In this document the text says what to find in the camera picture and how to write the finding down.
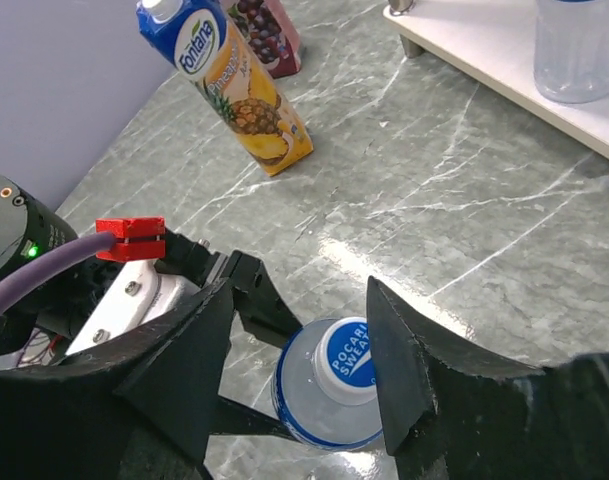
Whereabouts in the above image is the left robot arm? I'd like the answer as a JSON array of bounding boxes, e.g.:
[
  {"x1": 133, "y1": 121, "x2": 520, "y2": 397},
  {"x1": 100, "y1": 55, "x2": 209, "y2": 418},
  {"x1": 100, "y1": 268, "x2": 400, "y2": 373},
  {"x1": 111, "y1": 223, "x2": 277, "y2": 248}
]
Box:
[{"x1": 0, "y1": 175, "x2": 300, "y2": 365}]

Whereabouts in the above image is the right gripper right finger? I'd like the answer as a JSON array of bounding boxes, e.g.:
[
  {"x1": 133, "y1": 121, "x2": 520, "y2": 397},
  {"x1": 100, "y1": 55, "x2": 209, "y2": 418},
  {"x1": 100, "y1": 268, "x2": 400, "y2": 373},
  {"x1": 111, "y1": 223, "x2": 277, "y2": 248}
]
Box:
[{"x1": 367, "y1": 278, "x2": 609, "y2": 479}]

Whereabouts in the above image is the water bottle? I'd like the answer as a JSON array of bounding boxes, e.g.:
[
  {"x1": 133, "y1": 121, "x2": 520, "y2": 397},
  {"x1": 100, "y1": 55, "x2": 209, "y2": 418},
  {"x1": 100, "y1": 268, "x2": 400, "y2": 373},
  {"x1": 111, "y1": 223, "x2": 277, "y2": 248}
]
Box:
[
  {"x1": 533, "y1": 1, "x2": 609, "y2": 104},
  {"x1": 271, "y1": 317, "x2": 382, "y2": 450}
]

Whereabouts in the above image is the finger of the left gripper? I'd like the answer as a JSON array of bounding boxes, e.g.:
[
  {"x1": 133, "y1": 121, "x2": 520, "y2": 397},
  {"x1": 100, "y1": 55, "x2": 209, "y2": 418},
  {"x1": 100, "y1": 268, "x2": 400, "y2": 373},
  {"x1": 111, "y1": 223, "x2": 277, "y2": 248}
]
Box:
[
  {"x1": 209, "y1": 396, "x2": 296, "y2": 441},
  {"x1": 226, "y1": 250, "x2": 302, "y2": 349}
]

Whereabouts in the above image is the white two-tier wooden shelf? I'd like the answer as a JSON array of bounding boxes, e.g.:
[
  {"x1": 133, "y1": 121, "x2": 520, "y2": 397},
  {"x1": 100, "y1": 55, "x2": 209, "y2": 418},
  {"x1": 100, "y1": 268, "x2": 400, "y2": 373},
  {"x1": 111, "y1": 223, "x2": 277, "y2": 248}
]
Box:
[{"x1": 382, "y1": 1, "x2": 609, "y2": 160}]

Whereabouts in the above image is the pineapple juice carton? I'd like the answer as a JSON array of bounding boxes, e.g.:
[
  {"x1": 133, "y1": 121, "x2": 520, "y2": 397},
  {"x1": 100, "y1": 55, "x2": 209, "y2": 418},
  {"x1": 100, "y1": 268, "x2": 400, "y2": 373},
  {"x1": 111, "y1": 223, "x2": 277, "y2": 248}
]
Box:
[{"x1": 136, "y1": 1, "x2": 314, "y2": 176}]

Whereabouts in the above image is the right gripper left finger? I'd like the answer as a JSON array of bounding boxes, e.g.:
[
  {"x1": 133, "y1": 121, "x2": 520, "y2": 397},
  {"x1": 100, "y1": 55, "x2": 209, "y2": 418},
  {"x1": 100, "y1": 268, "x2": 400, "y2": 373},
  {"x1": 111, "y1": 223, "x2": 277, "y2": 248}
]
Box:
[{"x1": 0, "y1": 280, "x2": 233, "y2": 479}]

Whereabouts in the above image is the grape juice carton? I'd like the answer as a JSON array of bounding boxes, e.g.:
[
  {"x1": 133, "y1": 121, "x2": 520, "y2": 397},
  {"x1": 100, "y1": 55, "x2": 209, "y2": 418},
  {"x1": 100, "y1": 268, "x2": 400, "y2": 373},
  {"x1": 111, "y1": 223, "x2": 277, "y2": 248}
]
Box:
[{"x1": 220, "y1": 0, "x2": 302, "y2": 78}]

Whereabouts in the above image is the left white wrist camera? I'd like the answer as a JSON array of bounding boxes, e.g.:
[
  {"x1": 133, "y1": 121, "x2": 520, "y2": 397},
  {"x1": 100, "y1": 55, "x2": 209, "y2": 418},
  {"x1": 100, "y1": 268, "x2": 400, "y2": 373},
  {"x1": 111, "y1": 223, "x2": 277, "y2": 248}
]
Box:
[{"x1": 66, "y1": 217, "x2": 226, "y2": 356}]

